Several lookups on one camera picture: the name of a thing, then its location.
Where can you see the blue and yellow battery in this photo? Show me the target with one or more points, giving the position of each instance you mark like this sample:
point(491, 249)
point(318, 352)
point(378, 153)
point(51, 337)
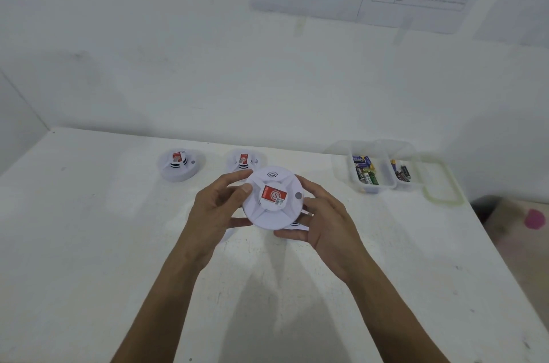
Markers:
point(393, 165)

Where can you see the person's right forearm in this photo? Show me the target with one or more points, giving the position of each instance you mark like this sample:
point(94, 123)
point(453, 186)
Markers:
point(394, 320)

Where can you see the pile of assorted batteries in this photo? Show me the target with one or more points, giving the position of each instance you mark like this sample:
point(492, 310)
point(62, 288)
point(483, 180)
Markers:
point(365, 171)

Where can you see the cream fabric with pink dots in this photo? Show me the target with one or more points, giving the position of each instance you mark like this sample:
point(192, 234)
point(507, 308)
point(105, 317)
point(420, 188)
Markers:
point(514, 247)

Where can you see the person's right hand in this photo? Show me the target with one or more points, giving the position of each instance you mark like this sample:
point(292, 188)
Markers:
point(334, 238)

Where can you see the person's left hand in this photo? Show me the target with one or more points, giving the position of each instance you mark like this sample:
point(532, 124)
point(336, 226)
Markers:
point(210, 221)

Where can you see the clear lid with green rim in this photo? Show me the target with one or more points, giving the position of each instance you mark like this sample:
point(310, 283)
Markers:
point(459, 199)

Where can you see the black battery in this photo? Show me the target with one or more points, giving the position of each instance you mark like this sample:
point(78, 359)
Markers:
point(405, 172)

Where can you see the person's left forearm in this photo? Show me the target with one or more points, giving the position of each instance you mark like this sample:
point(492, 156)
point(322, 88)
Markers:
point(158, 311)

